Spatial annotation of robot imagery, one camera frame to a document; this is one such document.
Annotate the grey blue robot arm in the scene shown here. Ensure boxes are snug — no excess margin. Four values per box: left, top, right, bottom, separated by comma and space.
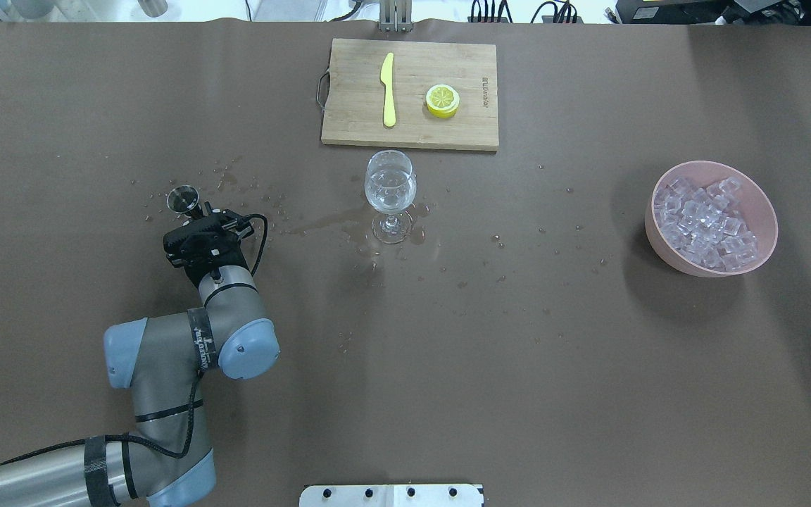
0, 208, 279, 506

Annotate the clear wine glass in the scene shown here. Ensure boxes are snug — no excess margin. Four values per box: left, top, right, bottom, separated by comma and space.
364, 149, 417, 244

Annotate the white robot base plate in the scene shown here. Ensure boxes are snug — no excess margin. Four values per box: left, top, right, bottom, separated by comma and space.
298, 482, 486, 506

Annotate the pink bowl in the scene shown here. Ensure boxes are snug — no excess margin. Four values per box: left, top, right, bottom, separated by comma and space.
645, 161, 779, 278

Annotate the clear ice cubes pile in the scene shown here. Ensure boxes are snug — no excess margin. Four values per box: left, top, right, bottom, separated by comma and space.
653, 177, 757, 273

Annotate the yellow lemon slice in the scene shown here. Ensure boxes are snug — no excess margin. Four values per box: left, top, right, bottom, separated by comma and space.
425, 84, 460, 119

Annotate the yellow plastic knife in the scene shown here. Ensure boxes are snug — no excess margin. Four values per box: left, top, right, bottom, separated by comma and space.
379, 52, 397, 128

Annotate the aluminium camera post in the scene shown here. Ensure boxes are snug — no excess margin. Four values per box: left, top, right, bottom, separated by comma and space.
379, 0, 414, 33

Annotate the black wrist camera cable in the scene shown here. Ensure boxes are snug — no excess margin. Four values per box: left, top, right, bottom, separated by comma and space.
233, 213, 269, 277

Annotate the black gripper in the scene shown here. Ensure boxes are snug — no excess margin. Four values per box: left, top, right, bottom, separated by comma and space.
162, 211, 251, 287

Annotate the bamboo cutting board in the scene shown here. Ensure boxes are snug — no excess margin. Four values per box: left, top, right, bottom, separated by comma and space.
320, 38, 500, 153

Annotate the steel measuring jigger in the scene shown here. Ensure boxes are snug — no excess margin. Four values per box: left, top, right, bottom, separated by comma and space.
166, 185, 205, 220

